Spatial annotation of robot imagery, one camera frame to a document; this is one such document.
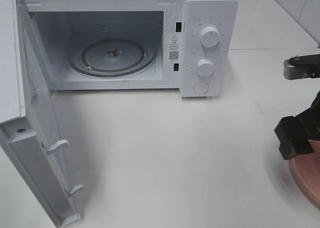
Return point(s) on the upper white microwave knob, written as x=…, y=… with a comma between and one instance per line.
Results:
x=210, y=36

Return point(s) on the white microwave knob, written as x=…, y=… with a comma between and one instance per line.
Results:
x=205, y=67
x=210, y=36

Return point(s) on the glass microwave turntable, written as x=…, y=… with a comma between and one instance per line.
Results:
x=113, y=53

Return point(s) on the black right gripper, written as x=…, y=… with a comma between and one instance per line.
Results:
x=295, y=133

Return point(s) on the white warning label sticker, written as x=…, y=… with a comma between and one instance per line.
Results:
x=174, y=46

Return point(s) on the lower white microwave knob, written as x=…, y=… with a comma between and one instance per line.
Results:
x=205, y=67

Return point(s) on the white microwave door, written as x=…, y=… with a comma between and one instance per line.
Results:
x=29, y=131

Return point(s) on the white microwave oven body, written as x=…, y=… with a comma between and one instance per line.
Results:
x=61, y=21

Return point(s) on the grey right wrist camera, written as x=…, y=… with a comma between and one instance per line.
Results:
x=300, y=67

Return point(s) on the pink round plate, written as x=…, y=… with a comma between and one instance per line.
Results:
x=305, y=170

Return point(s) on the round white door release button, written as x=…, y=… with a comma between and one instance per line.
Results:
x=201, y=87

